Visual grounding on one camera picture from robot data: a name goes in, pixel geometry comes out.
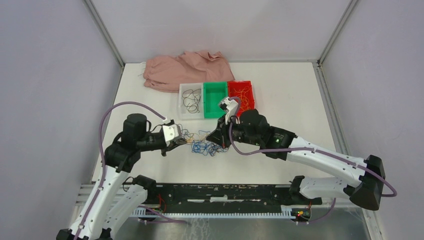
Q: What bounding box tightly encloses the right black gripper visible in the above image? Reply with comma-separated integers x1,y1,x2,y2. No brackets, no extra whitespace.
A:
206,113,262,149

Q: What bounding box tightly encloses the coloured wire bundle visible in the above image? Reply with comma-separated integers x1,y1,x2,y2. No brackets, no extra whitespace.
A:
178,124,230,157

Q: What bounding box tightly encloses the black thin wire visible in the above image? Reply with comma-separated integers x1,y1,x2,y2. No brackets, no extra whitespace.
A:
181,88,203,114

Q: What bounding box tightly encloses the yellow thin wire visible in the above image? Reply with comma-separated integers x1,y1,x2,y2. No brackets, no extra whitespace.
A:
231,85,254,114

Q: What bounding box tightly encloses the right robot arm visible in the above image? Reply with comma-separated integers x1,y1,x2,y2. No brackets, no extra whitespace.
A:
206,109,386,211

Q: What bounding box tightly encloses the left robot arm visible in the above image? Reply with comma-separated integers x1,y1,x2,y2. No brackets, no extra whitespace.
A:
56,113,186,240

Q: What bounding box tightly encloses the white plastic bin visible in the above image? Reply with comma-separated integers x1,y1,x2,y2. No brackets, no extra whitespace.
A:
178,83,204,120

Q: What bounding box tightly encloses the green plastic bin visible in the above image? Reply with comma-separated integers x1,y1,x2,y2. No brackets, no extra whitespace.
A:
203,81,228,119

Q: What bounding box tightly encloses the red plastic bin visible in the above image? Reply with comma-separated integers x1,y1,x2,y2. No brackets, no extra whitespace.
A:
227,80,255,117

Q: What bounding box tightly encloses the pink crumpled cloth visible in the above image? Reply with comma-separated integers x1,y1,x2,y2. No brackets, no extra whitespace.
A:
142,50,235,93

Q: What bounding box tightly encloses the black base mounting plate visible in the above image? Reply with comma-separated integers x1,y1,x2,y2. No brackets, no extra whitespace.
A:
144,183,323,214

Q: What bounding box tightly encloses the white slotted cable duct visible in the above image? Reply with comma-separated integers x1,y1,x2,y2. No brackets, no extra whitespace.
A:
129,207,312,220

